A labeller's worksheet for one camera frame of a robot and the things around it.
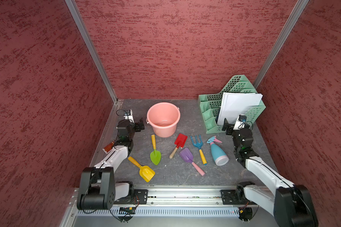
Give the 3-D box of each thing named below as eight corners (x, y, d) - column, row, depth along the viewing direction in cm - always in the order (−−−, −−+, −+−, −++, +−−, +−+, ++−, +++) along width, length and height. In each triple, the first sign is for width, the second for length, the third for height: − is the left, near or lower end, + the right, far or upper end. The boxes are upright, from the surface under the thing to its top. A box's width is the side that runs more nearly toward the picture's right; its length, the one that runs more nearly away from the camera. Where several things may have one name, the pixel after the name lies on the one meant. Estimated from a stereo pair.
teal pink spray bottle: (214, 166, 87) (217, 162, 81) (206, 141, 98) (209, 136, 92) (226, 165, 87) (230, 161, 81) (217, 140, 99) (220, 135, 93)
